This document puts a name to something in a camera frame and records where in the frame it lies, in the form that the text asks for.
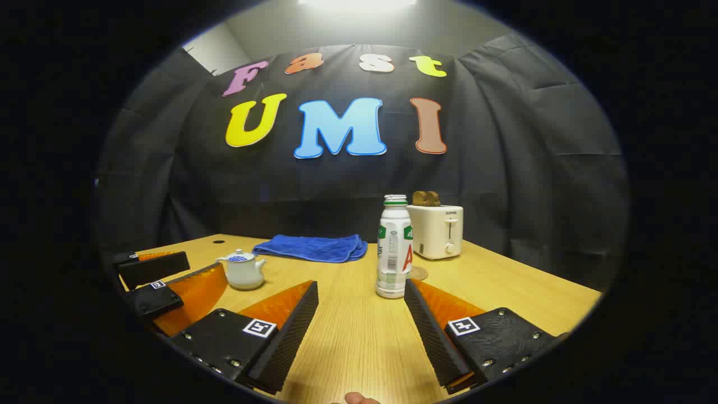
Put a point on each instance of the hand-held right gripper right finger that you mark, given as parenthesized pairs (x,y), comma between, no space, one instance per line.
(429,331)

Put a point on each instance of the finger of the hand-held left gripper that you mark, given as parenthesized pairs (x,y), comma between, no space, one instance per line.
(157,300)
(157,269)

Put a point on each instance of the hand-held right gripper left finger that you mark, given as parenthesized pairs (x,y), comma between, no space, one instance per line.
(291,336)

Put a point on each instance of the round brown coaster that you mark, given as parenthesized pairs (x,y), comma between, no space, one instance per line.
(420,274)

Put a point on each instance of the white teacup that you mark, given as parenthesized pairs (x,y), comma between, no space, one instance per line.
(245,276)

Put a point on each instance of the white water bottle green label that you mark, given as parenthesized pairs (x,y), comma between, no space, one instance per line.
(394,252)

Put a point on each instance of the blue folded towel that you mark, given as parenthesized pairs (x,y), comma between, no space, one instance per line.
(314,248)

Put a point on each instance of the cream white toaster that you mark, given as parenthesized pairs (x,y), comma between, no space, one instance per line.
(432,230)

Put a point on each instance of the brown bread slice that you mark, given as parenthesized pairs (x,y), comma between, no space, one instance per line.
(433,198)
(419,198)

